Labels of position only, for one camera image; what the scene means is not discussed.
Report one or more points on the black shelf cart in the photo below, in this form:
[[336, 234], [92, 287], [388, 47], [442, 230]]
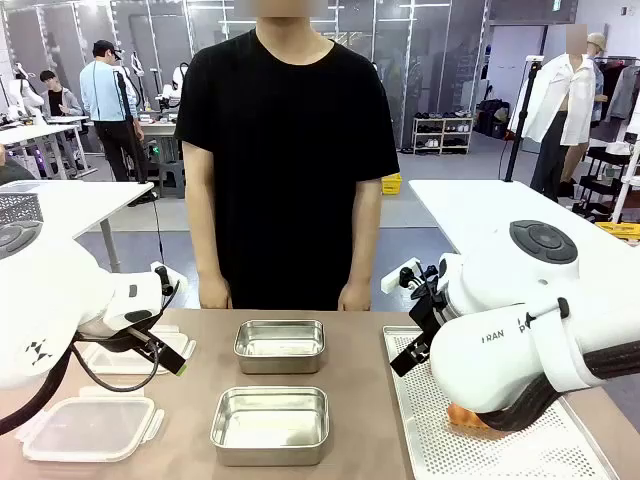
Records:
[[600, 175]]

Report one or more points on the person in black t-shirt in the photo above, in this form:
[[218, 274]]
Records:
[[285, 150]]

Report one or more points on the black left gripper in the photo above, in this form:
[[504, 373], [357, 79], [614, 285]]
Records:
[[142, 334]]

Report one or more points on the man in light blue shirt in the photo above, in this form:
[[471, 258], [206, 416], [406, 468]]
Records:
[[102, 95]]

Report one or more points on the seated person in grey jacket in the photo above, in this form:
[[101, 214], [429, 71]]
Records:
[[60, 100]]

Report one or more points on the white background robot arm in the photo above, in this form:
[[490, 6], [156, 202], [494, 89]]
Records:
[[175, 85]]

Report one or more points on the white background work table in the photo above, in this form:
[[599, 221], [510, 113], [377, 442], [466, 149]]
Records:
[[35, 132]]

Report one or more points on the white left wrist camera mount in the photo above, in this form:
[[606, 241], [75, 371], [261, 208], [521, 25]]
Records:
[[172, 277]]

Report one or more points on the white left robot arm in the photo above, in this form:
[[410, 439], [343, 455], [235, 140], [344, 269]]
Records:
[[50, 290]]

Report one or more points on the person's left forearm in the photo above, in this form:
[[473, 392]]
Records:
[[364, 250]]

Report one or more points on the black tripod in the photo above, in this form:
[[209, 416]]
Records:
[[131, 130]]

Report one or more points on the stainless steel rectangular container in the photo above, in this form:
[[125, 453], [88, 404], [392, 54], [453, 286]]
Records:
[[279, 347], [270, 425]]

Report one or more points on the white shoe rack with shoes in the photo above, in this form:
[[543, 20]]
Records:
[[442, 132]]

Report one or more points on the grey plastic step stool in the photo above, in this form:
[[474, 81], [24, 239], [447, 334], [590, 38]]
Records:
[[172, 177]]

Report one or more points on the small yellow plastic crate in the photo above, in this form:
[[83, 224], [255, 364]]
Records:
[[391, 184]]

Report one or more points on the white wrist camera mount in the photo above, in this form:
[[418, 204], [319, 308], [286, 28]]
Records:
[[395, 277], [172, 277]]

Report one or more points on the black camera pole stand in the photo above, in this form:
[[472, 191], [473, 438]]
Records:
[[522, 120]]

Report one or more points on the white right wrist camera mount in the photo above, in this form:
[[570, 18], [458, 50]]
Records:
[[395, 277]]

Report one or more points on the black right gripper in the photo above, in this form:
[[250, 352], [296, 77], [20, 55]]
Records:
[[429, 312]]

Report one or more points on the perforated metal baking tray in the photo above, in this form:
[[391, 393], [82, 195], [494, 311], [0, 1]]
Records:
[[430, 435]]

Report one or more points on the mannequin in white shirt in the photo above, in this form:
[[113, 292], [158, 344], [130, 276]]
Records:
[[565, 100]]

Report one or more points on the person's right forearm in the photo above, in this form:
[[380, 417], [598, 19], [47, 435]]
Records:
[[210, 245]]

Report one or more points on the translucent white clip lid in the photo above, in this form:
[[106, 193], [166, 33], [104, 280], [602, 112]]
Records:
[[90, 430], [115, 362]]

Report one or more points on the grey perforated plastic basket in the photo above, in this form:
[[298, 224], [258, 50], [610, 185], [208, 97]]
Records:
[[17, 207]]

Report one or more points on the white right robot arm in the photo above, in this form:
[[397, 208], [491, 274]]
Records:
[[500, 360]]

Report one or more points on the person's right hand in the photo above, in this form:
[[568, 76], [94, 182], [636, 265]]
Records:
[[215, 295]]

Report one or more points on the flat yellow plastic crate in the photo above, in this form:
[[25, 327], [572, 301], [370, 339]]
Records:
[[620, 229]]

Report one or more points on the clothes rack with garments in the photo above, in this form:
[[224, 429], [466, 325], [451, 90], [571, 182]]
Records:
[[622, 90]]

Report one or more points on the golden brown croissant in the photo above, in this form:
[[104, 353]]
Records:
[[465, 416]]

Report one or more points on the person's left hand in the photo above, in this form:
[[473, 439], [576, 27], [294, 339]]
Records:
[[355, 297]]

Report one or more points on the white table with grey basket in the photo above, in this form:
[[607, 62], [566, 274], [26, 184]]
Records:
[[90, 205]]

